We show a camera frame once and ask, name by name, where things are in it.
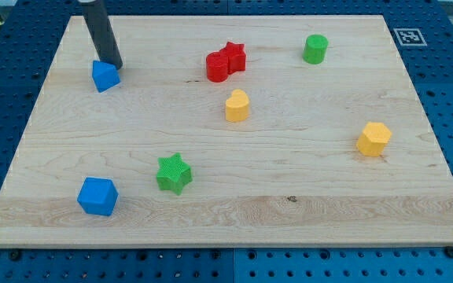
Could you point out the blue triangle block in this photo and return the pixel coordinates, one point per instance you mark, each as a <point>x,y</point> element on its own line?
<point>104,75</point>

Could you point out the light wooden board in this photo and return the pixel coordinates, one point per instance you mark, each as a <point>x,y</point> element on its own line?
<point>289,175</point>

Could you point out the yellow heart block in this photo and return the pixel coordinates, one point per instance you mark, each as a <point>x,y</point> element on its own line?
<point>237,106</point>

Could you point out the green star block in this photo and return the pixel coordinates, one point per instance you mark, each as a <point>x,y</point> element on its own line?
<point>173,174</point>

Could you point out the red cylinder block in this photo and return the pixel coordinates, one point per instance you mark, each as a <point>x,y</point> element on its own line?
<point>217,67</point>

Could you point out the red star block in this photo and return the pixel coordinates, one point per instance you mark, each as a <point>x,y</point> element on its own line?
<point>236,56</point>

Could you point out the green cylinder block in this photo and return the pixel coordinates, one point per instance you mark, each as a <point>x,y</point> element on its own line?
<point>315,49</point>

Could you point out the blue cube block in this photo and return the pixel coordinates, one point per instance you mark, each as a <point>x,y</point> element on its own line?
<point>98,196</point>

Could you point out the yellow hexagon block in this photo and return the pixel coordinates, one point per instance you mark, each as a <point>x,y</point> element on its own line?
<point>373,139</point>

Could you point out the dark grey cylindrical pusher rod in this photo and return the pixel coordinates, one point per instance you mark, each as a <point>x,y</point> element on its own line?
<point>96,17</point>

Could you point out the white fiducial marker tag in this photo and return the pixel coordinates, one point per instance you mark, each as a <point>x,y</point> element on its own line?
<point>409,37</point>

